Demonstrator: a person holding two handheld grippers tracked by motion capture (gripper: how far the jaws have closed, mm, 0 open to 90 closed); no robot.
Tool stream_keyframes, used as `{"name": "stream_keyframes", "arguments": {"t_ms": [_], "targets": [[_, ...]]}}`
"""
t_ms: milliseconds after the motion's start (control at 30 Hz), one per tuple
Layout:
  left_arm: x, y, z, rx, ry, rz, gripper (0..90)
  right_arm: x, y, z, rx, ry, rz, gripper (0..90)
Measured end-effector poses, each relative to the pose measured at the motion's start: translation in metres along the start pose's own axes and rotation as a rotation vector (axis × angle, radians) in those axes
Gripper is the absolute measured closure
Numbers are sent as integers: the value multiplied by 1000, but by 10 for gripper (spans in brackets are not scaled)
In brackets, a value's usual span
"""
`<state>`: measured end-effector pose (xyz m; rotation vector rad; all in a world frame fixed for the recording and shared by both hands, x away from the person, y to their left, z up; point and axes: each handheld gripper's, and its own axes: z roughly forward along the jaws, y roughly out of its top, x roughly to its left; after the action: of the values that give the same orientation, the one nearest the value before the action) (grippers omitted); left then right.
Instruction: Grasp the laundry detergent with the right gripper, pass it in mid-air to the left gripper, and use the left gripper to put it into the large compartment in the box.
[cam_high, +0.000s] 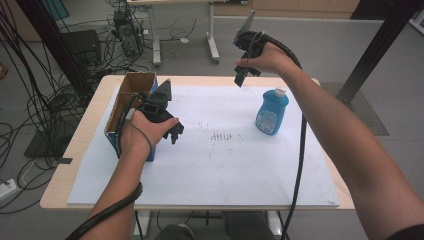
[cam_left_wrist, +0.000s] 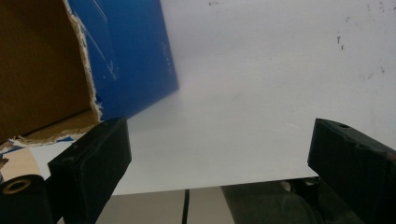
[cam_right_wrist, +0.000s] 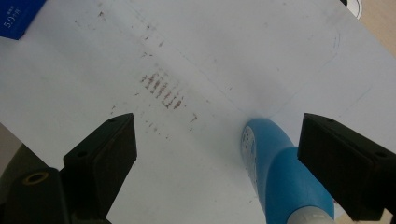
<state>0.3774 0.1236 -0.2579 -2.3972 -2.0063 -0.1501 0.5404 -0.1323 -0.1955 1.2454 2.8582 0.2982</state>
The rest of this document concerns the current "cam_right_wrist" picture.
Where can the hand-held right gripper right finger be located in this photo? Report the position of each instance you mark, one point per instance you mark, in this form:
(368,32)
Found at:
(348,168)

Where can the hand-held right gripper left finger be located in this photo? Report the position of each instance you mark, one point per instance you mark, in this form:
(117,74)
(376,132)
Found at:
(99,174)

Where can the blue detergent bottle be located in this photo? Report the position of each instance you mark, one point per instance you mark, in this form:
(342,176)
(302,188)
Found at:
(280,174)

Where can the blue cardboard box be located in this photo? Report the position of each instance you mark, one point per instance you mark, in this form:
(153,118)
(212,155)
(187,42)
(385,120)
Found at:
(15,15)

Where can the round black white object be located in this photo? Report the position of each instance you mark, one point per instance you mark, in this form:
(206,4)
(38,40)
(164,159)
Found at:
(353,7)

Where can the white paper sheet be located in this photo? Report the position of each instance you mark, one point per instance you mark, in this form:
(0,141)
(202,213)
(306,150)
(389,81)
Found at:
(218,46)

